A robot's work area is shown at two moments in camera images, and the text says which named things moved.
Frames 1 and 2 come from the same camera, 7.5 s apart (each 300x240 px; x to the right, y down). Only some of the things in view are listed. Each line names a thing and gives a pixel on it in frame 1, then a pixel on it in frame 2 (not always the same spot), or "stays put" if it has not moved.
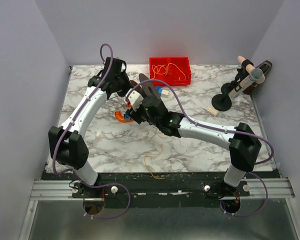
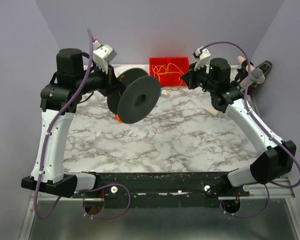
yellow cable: [158, 67] -> [170, 68]
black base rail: [158, 189] stays put
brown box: [264, 67] stays put
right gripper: [136, 115] -> [190, 77]
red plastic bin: [173, 70] stays put
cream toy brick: [212, 110] stays put
